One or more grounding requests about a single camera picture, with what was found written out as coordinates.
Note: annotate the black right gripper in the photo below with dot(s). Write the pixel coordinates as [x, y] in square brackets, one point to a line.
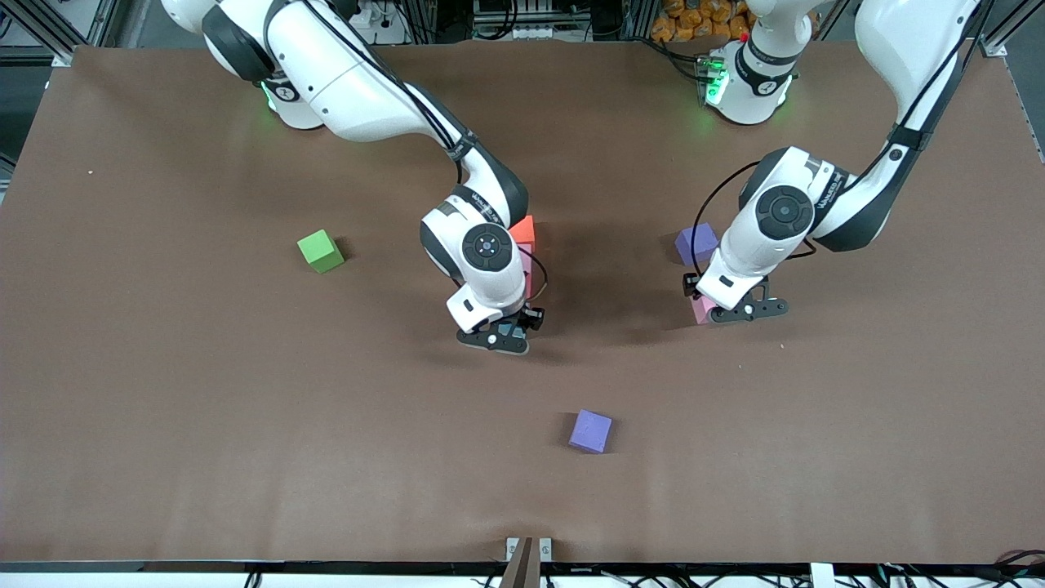
[533, 317]

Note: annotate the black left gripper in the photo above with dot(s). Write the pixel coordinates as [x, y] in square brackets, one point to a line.
[691, 285]

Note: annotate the red foam block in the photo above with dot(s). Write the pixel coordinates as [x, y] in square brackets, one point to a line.
[528, 286]

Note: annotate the orange foam block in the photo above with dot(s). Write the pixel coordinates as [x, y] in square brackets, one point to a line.
[525, 231]

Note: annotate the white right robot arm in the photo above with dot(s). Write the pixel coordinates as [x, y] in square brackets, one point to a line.
[367, 90]

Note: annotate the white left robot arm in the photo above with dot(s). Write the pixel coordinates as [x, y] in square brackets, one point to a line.
[747, 261]

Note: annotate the purple foam block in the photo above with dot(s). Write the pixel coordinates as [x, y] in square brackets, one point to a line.
[590, 431]
[702, 243]

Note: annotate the green foam block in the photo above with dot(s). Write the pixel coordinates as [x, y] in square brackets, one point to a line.
[318, 249]

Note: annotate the pile of orange items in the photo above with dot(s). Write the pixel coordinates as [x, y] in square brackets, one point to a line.
[694, 20]

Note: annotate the small white box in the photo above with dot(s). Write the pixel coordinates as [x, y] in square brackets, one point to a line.
[820, 576]

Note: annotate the white power strip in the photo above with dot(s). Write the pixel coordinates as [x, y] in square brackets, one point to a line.
[388, 34]

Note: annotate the brown table cover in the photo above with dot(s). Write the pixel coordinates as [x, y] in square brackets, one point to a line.
[245, 457]

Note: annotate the metal bracket with brown post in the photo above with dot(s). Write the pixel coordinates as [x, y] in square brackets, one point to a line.
[522, 572]

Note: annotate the aluminium frame rail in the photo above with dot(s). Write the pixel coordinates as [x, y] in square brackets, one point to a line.
[41, 28]
[994, 46]

